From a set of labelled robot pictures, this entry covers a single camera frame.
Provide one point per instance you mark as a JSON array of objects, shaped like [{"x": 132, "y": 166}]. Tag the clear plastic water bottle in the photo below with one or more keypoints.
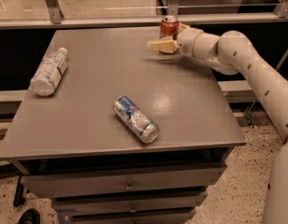
[{"x": 49, "y": 73}]

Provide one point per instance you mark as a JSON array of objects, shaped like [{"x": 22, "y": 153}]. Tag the blue silver redbull can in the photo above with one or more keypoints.
[{"x": 143, "y": 127}]

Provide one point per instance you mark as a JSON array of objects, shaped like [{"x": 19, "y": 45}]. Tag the red coke can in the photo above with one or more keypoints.
[{"x": 169, "y": 27}]

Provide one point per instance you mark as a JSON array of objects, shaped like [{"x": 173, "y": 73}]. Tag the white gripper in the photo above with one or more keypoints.
[{"x": 187, "y": 41}]

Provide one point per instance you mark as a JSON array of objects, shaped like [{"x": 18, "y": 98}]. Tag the metal railing frame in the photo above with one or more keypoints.
[{"x": 28, "y": 14}]

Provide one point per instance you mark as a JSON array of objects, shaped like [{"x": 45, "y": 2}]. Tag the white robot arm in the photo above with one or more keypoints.
[{"x": 229, "y": 54}]

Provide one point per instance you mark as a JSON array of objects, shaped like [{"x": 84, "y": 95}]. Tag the grey drawer cabinet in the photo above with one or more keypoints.
[{"x": 73, "y": 149}]

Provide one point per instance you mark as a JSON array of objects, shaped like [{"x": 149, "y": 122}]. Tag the black shoe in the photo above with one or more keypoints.
[{"x": 30, "y": 216}]

